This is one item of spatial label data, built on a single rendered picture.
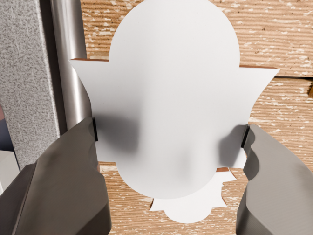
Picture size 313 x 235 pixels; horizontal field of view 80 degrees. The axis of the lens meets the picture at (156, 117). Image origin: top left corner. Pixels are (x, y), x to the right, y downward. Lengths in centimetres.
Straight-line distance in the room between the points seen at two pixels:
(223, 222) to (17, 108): 40
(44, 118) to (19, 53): 10
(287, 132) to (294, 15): 15
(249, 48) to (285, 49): 4
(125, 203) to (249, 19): 33
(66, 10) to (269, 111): 28
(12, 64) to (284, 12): 34
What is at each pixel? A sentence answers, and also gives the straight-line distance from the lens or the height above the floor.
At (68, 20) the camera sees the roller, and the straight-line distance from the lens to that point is 27.
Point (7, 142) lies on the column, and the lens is 67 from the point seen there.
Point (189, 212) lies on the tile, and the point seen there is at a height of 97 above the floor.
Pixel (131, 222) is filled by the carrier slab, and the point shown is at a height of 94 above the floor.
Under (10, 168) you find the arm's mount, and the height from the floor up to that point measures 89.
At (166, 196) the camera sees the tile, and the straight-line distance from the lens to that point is 16.
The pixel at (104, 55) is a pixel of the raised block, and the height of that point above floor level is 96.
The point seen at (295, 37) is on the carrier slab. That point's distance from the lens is 28.
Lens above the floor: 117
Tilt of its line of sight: 63 degrees down
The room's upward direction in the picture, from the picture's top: 176 degrees counter-clockwise
